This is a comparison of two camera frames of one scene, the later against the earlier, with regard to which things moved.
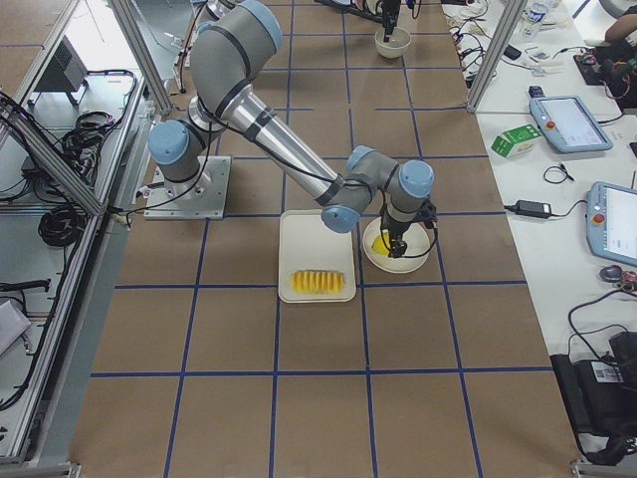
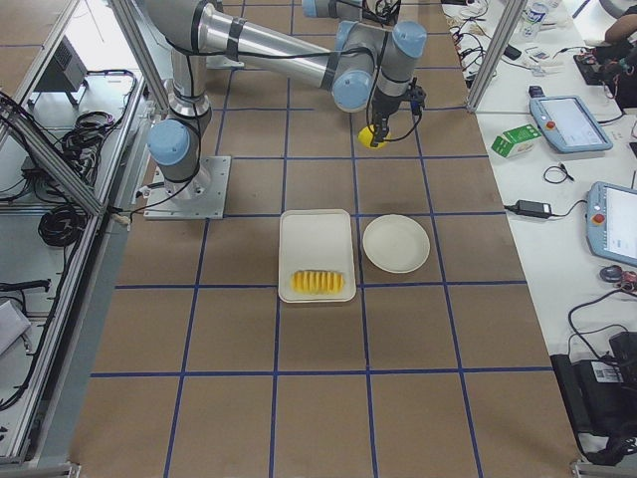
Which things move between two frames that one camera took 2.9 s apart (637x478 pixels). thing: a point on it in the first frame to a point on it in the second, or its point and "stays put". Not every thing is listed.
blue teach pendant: [568, 123] stays put
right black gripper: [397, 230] to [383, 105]
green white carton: [516, 140] stays put
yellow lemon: [379, 245] to [365, 135]
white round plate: [417, 248] stays put
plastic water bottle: [532, 19] stays put
